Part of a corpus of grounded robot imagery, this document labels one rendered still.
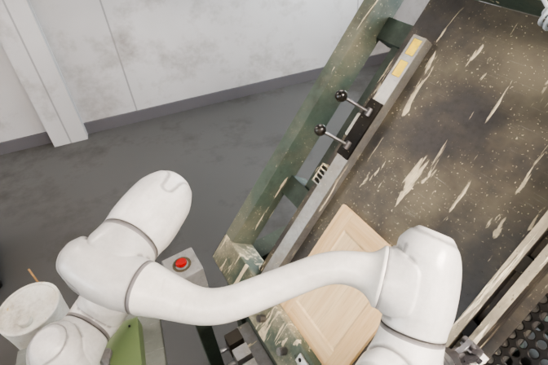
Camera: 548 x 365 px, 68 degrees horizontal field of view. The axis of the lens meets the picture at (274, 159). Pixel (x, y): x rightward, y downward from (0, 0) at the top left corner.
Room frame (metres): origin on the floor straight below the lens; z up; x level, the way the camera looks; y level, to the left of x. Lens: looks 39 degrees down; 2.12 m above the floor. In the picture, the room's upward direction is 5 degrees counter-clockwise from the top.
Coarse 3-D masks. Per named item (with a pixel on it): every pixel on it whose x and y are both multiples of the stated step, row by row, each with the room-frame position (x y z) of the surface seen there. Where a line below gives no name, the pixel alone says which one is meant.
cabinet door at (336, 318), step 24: (336, 216) 0.87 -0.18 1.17; (336, 240) 0.81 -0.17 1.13; (360, 240) 0.77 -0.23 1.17; (384, 240) 0.74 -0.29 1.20; (336, 288) 0.70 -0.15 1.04; (288, 312) 0.72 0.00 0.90; (312, 312) 0.68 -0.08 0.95; (336, 312) 0.64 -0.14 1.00; (360, 312) 0.61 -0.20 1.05; (312, 336) 0.62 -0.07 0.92; (336, 336) 0.59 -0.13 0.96; (360, 336) 0.56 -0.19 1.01; (336, 360) 0.54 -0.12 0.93
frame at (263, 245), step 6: (282, 228) 1.18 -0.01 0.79; (270, 234) 1.15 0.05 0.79; (276, 234) 1.15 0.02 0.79; (258, 240) 1.12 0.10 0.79; (264, 240) 1.12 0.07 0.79; (270, 240) 1.12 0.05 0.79; (276, 240) 1.12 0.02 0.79; (258, 246) 1.09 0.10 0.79; (264, 246) 1.09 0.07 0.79; (270, 246) 1.09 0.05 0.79; (258, 252) 1.06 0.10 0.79; (264, 252) 1.06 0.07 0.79; (264, 258) 1.05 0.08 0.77; (240, 324) 1.01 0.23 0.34
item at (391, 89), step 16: (416, 64) 1.08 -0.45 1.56; (384, 80) 1.09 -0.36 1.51; (400, 80) 1.06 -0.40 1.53; (384, 96) 1.05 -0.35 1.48; (384, 112) 1.03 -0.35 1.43; (336, 160) 1.00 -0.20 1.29; (352, 160) 0.98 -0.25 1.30; (336, 176) 0.96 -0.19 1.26; (320, 192) 0.95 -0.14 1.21; (304, 208) 0.94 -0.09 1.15; (320, 208) 0.92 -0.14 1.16; (304, 224) 0.90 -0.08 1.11; (288, 240) 0.89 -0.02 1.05; (272, 256) 0.88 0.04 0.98; (288, 256) 0.86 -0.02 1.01
